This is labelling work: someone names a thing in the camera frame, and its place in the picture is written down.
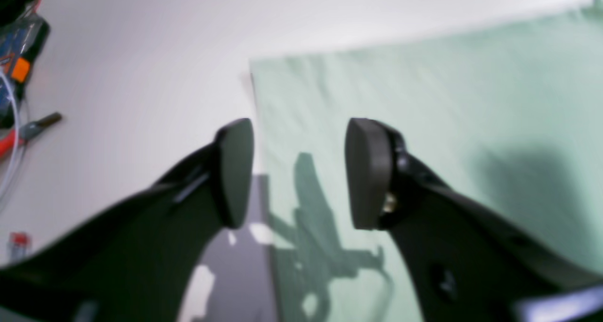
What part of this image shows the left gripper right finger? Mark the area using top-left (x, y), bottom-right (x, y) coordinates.
top-left (345, 118), bottom-right (602, 322)

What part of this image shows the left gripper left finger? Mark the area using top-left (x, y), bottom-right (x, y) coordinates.
top-left (0, 118), bottom-right (254, 322)

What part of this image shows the light green T-shirt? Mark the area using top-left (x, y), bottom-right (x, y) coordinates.
top-left (251, 4), bottom-right (602, 322)

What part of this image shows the screwdriver bit set case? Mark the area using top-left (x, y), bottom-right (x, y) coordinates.
top-left (0, 14), bottom-right (50, 107)

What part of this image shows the red handled screwdriver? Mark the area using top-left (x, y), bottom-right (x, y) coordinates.
top-left (0, 112), bottom-right (63, 158)

